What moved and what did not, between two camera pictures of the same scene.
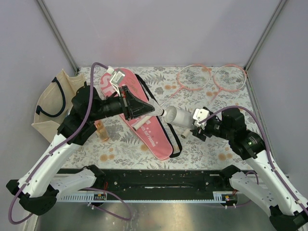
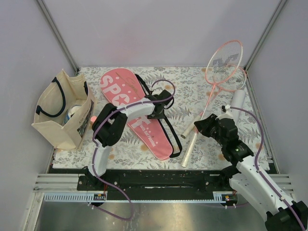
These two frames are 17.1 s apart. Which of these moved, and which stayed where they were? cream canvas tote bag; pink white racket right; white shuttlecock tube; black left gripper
Moved: black left gripper; white shuttlecock tube
Stayed: cream canvas tote bag; pink white racket right
